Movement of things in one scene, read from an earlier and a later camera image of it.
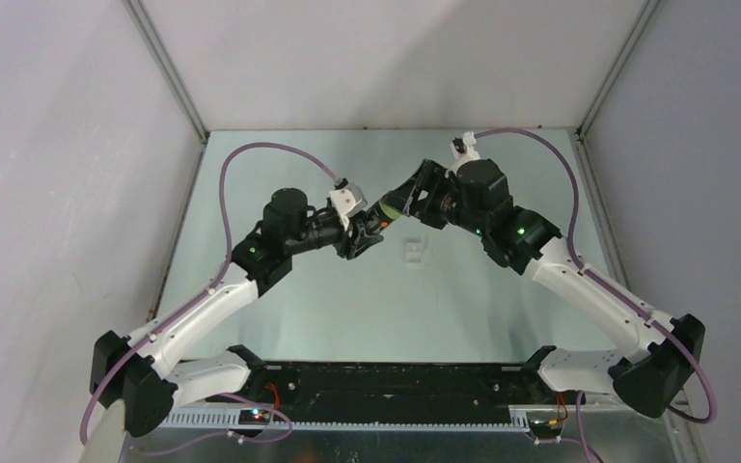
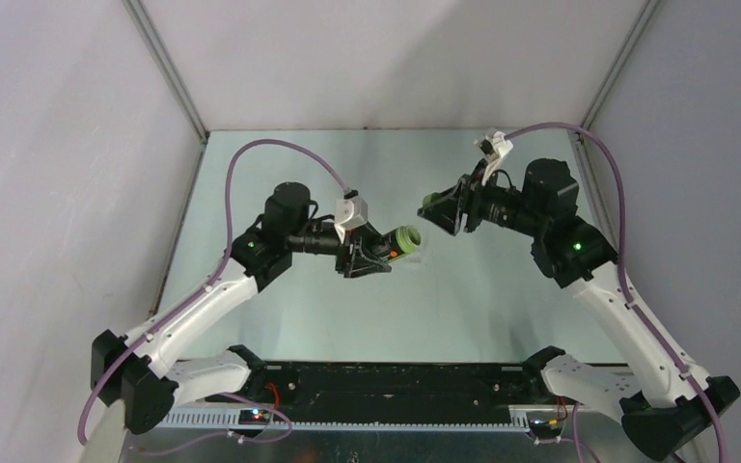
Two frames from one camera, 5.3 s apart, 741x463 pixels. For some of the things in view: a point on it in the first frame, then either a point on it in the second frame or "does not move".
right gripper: x=430 y=177 to x=466 y=197
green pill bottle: x=389 y=211 to x=403 y=241
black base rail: x=323 y=392 does not move
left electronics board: x=254 y=417 does not move
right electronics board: x=544 y=426 does not move
